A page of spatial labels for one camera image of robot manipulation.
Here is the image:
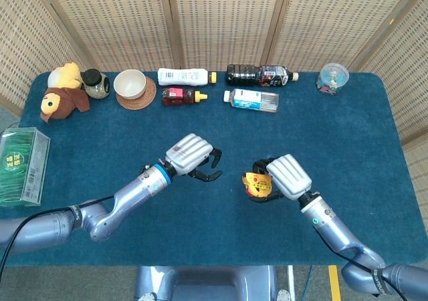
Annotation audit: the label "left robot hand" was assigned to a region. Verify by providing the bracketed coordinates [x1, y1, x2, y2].
[163, 133, 223, 183]

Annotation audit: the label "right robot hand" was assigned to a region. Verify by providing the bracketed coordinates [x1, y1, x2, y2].
[252, 154, 314, 203]

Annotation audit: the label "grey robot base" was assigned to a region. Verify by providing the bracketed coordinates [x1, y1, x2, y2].
[133, 266, 278, 301]

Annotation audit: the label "blue table cloth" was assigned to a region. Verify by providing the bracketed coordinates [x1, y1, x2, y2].
[1, 72, 428, 268]

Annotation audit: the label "bear-shaped honey bottle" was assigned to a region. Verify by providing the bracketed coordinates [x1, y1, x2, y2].
[161, 87, 209, 107]

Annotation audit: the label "woven round coaster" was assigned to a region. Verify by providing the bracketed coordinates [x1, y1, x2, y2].
[116, 76, 157, 111]

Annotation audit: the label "white bottle with yellow cap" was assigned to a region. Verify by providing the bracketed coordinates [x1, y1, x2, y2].
[157, 68, 217, 87]

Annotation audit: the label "clear water bottle blue label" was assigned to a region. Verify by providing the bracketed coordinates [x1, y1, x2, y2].
[223, 88, 280, 114]

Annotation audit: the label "white bowl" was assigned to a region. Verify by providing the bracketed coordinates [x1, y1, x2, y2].
[113, 70, 147, 100]

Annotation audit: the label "dark drink bottle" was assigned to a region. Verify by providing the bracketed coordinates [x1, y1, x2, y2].
[226, 64, 300, 88]

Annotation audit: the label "clear jar of binder clips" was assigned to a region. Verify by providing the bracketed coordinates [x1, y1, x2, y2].
[316, 62, 350, 96]

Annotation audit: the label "glass jar with black lid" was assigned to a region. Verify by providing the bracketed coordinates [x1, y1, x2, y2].
[81, 68, 111, 100]

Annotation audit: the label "yellow and brown plush toy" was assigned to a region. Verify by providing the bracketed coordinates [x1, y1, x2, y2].
[39, 62, 91, 124]

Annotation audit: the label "wicker folding screen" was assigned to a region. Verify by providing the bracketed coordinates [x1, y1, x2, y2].
[0, 0, 428, 235]

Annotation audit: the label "clear box of green packets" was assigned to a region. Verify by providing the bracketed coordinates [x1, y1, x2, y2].
[0, 126, 51, 208]

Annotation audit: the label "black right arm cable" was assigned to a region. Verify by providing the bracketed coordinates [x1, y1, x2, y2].
[316, 229, 409, 301]

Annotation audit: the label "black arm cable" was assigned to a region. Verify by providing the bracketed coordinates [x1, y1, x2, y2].
[316, 229, 409, 301]
[0, 195, 114, 275]

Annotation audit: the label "blue floor cable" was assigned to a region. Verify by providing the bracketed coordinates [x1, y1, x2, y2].
[302, 265, 314, 301]

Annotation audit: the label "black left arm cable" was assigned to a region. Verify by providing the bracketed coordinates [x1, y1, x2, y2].
[0, 195, 114, 275]

